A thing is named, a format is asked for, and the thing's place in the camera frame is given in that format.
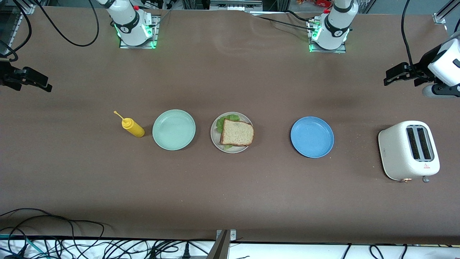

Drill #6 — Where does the yellow mustard squeeze bottle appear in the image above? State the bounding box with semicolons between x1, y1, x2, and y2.
114;110;145;138

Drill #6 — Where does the dark crust bread slice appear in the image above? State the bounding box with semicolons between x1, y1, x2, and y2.
220;119;254;147

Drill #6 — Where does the green lettuce leaf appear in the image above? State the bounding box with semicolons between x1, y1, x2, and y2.
216;114;241;150

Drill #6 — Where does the blue plate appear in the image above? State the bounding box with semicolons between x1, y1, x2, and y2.
290;116;335;158

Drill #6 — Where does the mint green plate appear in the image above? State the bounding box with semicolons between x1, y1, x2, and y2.
152;109;196;151

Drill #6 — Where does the beige plate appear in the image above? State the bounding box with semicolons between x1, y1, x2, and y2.
210;112;254;154

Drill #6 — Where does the white two-slot toaster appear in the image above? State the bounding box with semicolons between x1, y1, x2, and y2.
378;121;441;184

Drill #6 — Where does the grey electronics box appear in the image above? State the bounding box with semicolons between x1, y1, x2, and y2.
210;0;263;11

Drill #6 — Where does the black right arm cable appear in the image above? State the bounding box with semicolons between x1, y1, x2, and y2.
0;0;33;62
34;0;100;47

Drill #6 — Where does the aluminium frame corner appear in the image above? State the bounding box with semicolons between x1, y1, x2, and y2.
0;0;36;54
433;0;460;25

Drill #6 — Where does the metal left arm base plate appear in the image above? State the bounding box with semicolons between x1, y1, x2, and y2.
308;20;347;54

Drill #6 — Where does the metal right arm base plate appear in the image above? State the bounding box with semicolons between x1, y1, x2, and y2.
119;14;158;49

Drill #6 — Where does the thin black cable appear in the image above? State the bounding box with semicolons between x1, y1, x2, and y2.
248;10;317;31

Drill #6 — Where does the black looped floor cable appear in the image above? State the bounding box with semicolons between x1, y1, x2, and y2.
0;208;105;252

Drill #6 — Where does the teal floor cable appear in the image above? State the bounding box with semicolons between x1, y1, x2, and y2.
0;234;49;259

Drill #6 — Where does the metal table bracket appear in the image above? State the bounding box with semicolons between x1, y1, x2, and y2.
207;229;237;259

